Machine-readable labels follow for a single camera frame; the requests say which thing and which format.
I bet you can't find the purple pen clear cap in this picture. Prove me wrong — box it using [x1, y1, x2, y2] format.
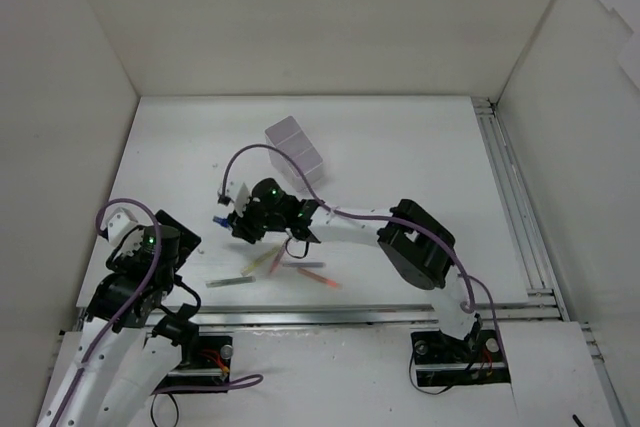
[280, 261, 326, 269]

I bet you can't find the aluminium frame rail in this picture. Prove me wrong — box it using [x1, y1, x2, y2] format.
[74, 96, 631, 427]

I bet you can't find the orange highlighter pen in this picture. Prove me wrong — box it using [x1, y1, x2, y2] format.
[297, 268, 341, 289]

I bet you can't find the white three-compartment organizer box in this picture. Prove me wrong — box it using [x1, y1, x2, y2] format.
[265, 116, 324, 192]

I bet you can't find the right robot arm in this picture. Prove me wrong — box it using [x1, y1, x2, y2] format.
[218, 178, 482, 359]

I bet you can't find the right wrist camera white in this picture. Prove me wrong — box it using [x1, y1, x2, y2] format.
[218, 181, 251, 217]

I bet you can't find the blue-capped clear spray bottle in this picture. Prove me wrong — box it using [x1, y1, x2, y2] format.
[213, 216, 232, 230]

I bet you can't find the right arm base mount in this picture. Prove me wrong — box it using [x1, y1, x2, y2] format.
[409, 329, 511, 395]

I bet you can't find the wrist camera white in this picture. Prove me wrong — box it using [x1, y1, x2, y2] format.
[218, 181, 251, 217]
[105, 208, 138, 247]

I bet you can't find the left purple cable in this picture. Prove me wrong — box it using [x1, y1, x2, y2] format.
[49, 199, 265, 427]

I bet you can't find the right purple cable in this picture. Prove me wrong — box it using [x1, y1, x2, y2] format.
[219, 144, 501, 348]

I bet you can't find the purple cable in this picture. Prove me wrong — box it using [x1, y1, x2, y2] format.
[49, 199, 265, 427]
[219, 144, 501, 348]

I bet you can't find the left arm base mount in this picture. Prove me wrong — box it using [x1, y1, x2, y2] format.
[155, 333, 234, 394]

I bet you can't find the green highlighter pen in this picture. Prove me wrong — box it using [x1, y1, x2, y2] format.
[206, 276, 256, 288]

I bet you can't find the yellow highlighter pen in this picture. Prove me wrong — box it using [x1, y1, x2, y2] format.
[241, 247, 279, 277]

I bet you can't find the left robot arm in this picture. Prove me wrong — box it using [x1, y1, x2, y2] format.
[38, 209, 202, 426]

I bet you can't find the pink purple highlighter pen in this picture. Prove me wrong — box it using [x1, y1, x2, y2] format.
[268, 242, 287, 276]

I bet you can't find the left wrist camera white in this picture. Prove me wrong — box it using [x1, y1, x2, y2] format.
[105, 208, 138, 247]

